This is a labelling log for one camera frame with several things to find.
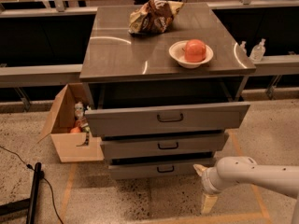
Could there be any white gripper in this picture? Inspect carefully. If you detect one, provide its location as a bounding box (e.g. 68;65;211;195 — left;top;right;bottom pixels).
193;164;221;215

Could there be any grey bottom drawer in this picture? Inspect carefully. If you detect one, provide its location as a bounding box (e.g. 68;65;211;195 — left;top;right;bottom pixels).
108;158;216;179

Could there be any grey drawer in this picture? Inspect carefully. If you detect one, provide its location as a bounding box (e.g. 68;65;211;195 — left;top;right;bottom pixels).
86;102;249;137
101;131;228;160
108;158;216;179

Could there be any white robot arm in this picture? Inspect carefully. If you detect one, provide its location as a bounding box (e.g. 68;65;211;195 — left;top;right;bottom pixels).
193;156;299;224

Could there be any grey middle drawer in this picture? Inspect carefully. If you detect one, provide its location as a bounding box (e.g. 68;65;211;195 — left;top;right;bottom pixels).
101;131;228;160

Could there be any grey top drawer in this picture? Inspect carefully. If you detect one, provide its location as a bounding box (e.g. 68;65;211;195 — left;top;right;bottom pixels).
86;102;249;137

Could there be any grey drawer cabinet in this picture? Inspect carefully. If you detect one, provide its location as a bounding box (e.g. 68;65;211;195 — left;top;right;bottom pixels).
78;2;257;110

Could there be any red apple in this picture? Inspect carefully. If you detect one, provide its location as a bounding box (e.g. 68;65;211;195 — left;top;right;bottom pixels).
184;39;206;63

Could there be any white bowl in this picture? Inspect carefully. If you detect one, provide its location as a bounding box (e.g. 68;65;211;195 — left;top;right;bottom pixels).
169;40;214;69

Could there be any cardboard box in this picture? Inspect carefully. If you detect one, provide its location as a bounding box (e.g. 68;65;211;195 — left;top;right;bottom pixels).
38;83;104;162

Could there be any orange fruit in box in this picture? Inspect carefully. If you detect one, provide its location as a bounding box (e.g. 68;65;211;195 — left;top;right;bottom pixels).
70;127;81;133

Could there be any clear sanitizer bottle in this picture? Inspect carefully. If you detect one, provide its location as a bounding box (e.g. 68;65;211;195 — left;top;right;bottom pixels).
249;38;265;62

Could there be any small bottle in box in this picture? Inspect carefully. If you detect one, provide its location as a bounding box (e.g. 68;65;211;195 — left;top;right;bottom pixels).
74;102;84;119

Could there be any black stand leg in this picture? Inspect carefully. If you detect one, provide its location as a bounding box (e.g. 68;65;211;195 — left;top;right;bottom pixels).
0;162;43;224

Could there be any brown chip bag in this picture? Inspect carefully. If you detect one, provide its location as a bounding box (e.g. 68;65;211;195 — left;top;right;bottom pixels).
129;0;184;34

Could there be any black cable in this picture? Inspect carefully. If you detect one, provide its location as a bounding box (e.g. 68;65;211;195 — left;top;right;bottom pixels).
0;145;64;224

